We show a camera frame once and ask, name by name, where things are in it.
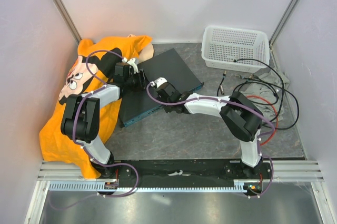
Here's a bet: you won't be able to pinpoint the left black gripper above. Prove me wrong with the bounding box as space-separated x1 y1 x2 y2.
125 70 153 93

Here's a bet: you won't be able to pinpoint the dark blue network switch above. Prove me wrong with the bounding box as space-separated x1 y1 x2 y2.
119 48 203 127

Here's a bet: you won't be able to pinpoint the red ethernet cable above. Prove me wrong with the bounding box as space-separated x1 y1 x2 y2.
246 95 279 146

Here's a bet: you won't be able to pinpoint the black ethernet cable loop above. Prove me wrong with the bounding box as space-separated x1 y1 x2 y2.
233 81 301 130

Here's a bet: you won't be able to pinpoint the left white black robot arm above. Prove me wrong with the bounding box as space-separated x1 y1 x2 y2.
61 58 147 178

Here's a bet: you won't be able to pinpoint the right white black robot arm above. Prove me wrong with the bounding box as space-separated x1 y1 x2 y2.
155 83 263 179

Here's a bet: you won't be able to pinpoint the peach fabric hat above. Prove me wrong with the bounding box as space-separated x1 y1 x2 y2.
127 34 154 63

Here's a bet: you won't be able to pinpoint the orange mickey mouse cloth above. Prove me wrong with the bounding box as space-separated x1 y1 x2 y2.
39 36 138 179

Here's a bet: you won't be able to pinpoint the white plastic basket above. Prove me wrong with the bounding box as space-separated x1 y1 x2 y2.
201 25 270 73

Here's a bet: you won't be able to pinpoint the grey cloth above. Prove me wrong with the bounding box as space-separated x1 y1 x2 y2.
241 71 282 121

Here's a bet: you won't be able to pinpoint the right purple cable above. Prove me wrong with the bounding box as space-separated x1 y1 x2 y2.
146 81 275 200

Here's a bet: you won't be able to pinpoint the purple cable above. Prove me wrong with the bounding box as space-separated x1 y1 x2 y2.
48 50 140 211
146 81 275 200

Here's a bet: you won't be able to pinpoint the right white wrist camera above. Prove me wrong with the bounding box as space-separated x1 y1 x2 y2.
151 77 167 88

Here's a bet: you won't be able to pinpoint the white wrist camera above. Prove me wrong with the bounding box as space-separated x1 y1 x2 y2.
126 57 139 74
151 77 167 88

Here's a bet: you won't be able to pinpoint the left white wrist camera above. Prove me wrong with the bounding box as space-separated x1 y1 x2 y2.
126 57 139 74

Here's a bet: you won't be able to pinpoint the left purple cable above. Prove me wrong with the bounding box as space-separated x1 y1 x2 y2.
48 50 140 211

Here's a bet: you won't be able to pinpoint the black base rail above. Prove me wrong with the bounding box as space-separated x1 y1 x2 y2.
94 159 272 187

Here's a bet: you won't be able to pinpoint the white slotted cable duct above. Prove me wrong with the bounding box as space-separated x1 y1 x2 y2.
49 181 263 193

